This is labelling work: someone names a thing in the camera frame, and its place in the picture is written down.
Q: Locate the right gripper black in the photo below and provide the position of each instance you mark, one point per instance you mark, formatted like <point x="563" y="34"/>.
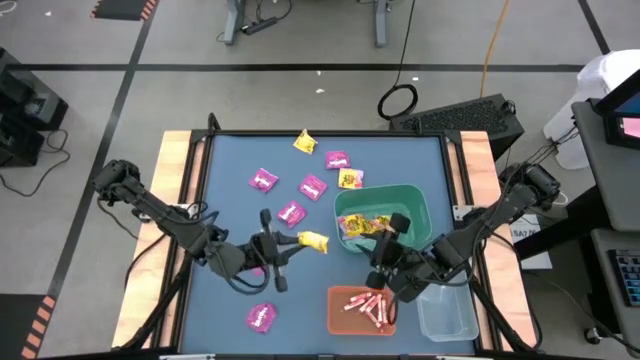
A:
<point x="405" y="270"/>

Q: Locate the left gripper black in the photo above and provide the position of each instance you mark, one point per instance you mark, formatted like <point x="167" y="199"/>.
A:
<point x="250" y="255"/>

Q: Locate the purple Skittles pack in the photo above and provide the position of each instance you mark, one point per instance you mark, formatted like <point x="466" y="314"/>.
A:
<point x="261" y="317"/>
<point x="258" y="271"/>
<point x="337" y="160"/>
<point x="291" y="214"/>
<point x="263" y="180"/>
<point x="313" y="187"/>

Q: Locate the Smarties candy roll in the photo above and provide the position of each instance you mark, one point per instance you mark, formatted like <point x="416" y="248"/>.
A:
<point x="352" y="305"/>
<point x="373" y="319"/>
<point x="378" y="306"/>
<point x="360" y="297"/>
<point x="384" y="312"/>
<point x="369" y="303"/>

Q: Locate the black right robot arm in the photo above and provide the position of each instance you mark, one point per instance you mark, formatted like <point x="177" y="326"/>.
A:
<point x="500" y="215"/>

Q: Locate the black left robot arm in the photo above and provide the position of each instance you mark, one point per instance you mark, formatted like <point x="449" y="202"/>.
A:
<point x="165" y="217"/>

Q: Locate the teal plastic bin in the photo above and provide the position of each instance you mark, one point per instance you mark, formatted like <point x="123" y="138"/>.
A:
<point x="415" y="200"/>

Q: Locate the orange translucent plastic bin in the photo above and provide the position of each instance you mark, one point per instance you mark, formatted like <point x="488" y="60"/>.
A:
<point x="340" y="325"/>

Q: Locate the clear plastic bin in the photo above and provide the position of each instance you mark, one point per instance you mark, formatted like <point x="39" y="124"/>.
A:
<point x="450" y="320"/>

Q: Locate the blue table mat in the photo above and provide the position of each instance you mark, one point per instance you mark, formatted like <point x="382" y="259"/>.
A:
<point x="225" y="150"/>

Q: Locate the black perforated computer case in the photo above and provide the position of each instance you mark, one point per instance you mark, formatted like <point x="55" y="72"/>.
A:
<point x="450" y="117"/>

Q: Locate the white paper sheet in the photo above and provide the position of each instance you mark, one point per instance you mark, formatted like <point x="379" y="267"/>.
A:
<point x="540" y="261"/>

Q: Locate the black desk support beam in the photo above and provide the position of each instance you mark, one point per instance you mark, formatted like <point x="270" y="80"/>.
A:
<point x="565" y="220"/>

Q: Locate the grey desk leg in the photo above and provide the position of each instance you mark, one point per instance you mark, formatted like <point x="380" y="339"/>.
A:
<point x="232" y="20"/>
<point x="381" y="22"/>

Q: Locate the black power strip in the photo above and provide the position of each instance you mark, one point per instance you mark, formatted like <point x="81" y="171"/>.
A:
<point x="260" y="25"/>

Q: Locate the grey desk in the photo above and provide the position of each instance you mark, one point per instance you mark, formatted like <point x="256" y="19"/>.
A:
<point x="612" y="175"/>
<point x="612" y="320"/>

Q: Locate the black keyboard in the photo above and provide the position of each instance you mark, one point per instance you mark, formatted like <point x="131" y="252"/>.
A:
<point x="627" y="277"/>

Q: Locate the white machine cover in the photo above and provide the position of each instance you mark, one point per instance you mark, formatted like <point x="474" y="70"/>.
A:
<point x="595" y="85"/>

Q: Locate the black monitor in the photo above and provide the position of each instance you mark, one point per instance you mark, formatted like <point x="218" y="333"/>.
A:
<point x="620" y="110"/>

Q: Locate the hazard-striped black floor mat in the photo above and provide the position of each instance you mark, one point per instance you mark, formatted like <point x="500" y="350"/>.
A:
<point x="20" y="330"/>
<point x="122" y="7"/>

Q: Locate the black equipment stack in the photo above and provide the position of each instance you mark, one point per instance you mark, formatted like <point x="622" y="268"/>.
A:
<point x="27" y="107"/>

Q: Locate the black table frame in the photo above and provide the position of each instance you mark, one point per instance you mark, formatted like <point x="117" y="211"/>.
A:
<point x="320" y="133"/>

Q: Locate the black curved corner bracket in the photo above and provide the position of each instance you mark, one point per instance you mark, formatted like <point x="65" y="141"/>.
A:
<point x="214" y="122"/>

